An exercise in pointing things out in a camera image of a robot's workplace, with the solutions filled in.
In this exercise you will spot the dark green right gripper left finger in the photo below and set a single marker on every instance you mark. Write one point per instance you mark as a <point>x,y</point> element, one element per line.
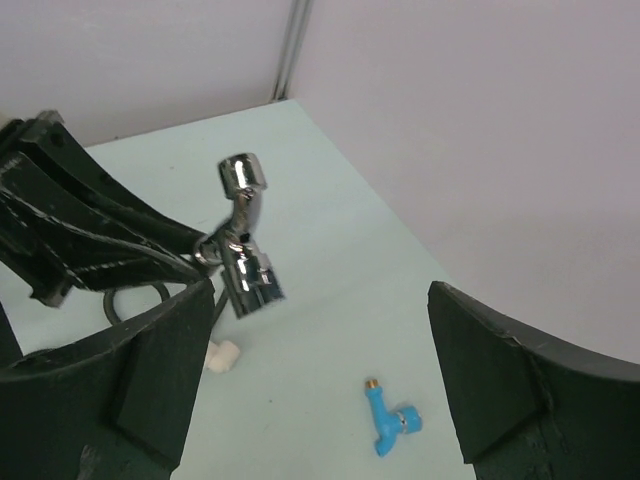
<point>114,405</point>

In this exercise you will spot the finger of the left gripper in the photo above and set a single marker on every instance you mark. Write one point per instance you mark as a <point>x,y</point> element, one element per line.
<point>52,147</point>
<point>60,245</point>

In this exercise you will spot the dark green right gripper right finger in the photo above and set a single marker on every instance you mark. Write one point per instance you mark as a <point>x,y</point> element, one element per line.
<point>528,405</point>

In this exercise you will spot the blue plastic faucet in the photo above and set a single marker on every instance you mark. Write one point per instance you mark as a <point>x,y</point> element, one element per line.
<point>389,424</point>

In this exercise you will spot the chrome metal faucet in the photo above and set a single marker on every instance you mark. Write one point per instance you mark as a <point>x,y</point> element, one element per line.
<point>248,275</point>

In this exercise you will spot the white pipe elbow fitting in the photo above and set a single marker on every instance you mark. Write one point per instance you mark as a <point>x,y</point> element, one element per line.
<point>221,358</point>

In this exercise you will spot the left aluminium frame post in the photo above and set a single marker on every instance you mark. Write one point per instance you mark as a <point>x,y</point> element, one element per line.
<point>295,31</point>

